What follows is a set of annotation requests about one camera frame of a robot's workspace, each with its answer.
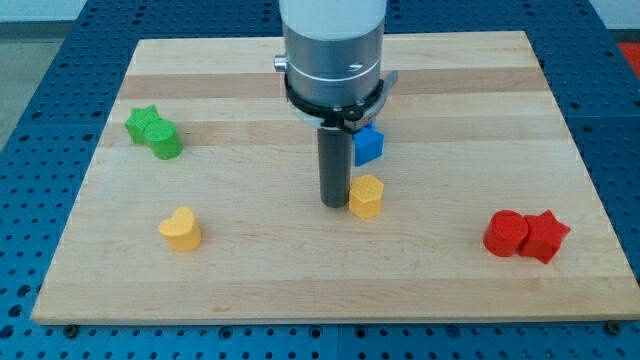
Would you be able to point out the green star block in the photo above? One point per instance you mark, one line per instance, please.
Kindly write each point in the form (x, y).
(139, 121)

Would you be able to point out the blue cube block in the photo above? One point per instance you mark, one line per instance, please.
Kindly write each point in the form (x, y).
(368, 145)

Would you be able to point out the wooden board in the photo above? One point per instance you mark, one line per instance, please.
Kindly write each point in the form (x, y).
(471, 128)

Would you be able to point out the red star block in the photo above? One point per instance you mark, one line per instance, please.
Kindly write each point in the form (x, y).
(545, 236)

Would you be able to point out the yellow heart block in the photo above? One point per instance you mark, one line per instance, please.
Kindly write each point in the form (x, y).
(181, 230)

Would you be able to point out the yellow hexagon block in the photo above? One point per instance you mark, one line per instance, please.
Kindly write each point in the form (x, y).
(365, 196)

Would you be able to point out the green cylinder block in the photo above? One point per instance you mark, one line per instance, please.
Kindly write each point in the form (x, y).
(162, 138)

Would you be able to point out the red cylinder block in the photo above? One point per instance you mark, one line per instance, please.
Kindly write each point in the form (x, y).
(506, 232)

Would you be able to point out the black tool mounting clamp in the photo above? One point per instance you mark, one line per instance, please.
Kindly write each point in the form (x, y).
(348, 118)

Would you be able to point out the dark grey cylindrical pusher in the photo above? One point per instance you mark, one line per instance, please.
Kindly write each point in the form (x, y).
(334, 155)

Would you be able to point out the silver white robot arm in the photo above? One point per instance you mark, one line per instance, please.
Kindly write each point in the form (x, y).
(332, 78)

